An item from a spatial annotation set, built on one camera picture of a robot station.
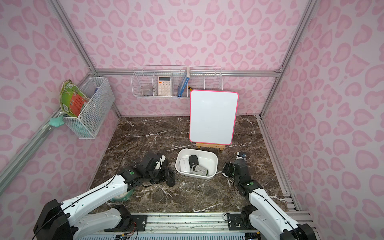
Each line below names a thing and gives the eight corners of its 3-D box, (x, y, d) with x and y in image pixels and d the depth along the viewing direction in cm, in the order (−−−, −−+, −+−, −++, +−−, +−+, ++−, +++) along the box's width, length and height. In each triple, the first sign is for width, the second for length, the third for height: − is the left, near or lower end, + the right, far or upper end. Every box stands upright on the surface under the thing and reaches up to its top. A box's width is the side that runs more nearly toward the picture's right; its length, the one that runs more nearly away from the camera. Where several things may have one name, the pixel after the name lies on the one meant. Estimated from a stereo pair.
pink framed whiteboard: (191, 147, 103) (188, 111, 77) (191, 128, 115) (189, 90, 88) (231, 147, 103) (242, 110, 77) (227, 127, 115) (236, 89, 88)
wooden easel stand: (196, 148, 103) (196, 144, 99) (196, 145, 105) (196, 141, 100) (224, 151, 101) (225, 147, 97) (224, 148, 103) (225, 144, 98)
